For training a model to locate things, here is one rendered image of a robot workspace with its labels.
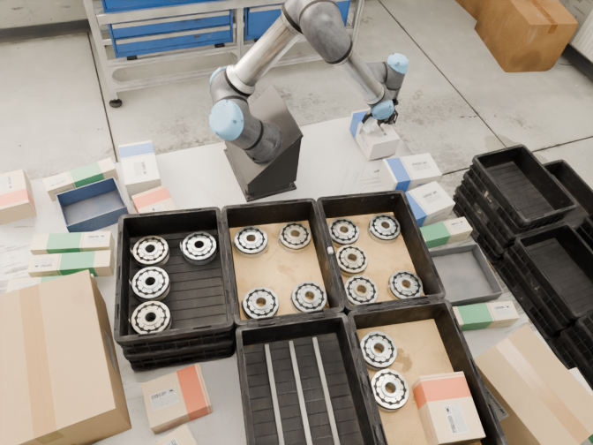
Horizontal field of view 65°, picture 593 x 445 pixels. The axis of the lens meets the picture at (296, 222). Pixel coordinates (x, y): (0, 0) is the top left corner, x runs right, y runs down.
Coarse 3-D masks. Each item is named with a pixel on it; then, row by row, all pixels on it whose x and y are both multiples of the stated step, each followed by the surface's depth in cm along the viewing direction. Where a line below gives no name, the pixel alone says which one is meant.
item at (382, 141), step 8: (352, 112) 194; (360, 112) 194; (352, 120) 196; (360, 120) 192; (376, 120) 192; (352, 128) 198; (376, 128) 190; (384, 128) 190; (392, 128) 190; (360, 136) 193; (368, 136) 186; (376, 136) 187; (384, 136) 187; (392, 136) 188; (360, 144) 194; (368, 144) 188; (376, 144) 184; (384, 144) 186; (392, 144) 188; (368, 152) 189; (376, 152) 189; (384, 152) 191; (392, 152) 193
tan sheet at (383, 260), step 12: (348, 216) 159; (360, 216) 159; (372, 216) 160; (360, 228) 156; (384, 228) 157; (360, 240) 153; (372, 240) 154; (396, 240) 155; (372, 252) 151; (384, 252) 151; (396, 252) 152; (408, 252) 152; (372, 264) 148; (384, 264) 149; (396, 264) 149; (408, 264) 149; (372, 276) 146; (384, 276) 146; (384, 288) 144; (384, 300) 141
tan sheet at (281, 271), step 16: (272, 224) 154; (304, 224) 155; (272, 240) 150; (240, 256) 146; (272, 256) 147; (288, 256) 147; (304, 256) 148; (240, 272) 142; (256, 272) 143; (272, 272) 143; (288, 272) 144; (304, 272) 144; (320, 272) 145; (240, 288) 139; (272, 288) 140; (288, 288) 141; (240, 304) 136; (288, 304) 137
